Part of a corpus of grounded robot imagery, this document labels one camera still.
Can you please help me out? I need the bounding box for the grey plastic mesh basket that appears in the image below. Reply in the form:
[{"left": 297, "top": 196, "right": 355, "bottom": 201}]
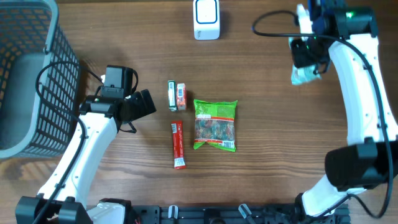
[{"left": 1, "top": 0, "right": 80, "bottom": 159}]

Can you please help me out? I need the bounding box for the green white small box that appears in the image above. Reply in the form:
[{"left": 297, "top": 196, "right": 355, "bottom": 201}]
[{"left": 167, "top": 80, "right": 178, "bottom": 112}]

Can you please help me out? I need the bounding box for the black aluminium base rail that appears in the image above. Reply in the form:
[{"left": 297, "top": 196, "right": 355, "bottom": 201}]
[{"left": 93, "top": 198, "right": 351, "bottom": 224}]

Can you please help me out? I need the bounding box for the light blue tissue pack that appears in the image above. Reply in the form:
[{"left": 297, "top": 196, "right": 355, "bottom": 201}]
[{"left": 289, "top": 37, "right": 321, "bottom": 85}]

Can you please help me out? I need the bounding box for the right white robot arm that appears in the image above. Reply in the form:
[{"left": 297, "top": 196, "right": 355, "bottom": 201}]
[{"left": 290, "top": 1, "right": 397, "bottom": 218}]

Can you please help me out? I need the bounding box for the red stick packet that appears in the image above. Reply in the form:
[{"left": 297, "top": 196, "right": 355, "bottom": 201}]
[{"left": 171, "top": 121, "right": 186, "bottom": 169}]

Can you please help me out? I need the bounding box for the black right camera cable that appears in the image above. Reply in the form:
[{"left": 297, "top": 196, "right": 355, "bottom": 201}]
[{"left": 251, "top": 9, "right": 395, "bottom": 219}]

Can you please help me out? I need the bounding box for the orange Kleenex tissue pack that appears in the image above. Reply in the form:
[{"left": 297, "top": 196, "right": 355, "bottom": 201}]
[{"left": 177, "top": 83, "right": 187, "bottom": 110}]

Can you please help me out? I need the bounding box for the white barcode scanner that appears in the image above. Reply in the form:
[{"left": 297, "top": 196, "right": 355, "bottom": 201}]
[{"left": 193, "top": 0, "right": 220, "bottom": 40}]

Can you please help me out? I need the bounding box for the green gummy candy bag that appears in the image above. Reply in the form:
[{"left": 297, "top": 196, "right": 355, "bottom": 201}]
[{"left": 193, "top": 100, "right": 238, "bottom": 152}]

